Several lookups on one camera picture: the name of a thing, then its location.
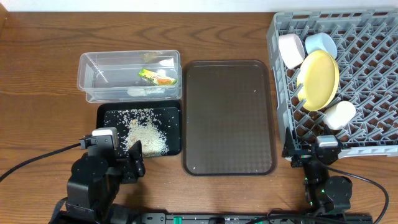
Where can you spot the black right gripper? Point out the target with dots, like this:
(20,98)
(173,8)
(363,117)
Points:
(301,158)

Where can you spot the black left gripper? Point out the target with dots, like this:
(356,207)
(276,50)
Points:
(125,168)

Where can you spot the rice food waste pile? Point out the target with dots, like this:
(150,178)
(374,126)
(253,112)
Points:
(158,129)

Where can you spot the white cup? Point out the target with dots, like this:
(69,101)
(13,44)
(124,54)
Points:
(339,115)

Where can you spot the yellow plate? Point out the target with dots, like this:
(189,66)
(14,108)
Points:
(319,76)

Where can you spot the green snack wrapper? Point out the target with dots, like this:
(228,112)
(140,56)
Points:
(156,78)

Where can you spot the pink bowl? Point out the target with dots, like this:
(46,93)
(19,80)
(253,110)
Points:
(291,50)

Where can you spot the light blue bowl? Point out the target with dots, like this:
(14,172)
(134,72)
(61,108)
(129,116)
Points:
(321,41)

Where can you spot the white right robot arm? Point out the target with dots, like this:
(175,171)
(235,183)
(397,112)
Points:
(327,195)

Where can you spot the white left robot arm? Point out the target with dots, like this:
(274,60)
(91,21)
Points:
(93,186)

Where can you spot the black waste tray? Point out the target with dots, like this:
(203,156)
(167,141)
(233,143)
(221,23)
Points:
(138,105)

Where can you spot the grey dishwasher rack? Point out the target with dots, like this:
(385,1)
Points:
(366,41)

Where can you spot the brown serving tray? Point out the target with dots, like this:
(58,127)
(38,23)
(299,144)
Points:
(229,125)

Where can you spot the clear plastic bin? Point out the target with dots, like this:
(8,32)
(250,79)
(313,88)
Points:
(107,77)

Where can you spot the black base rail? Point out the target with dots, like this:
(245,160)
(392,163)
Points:
(217,219)

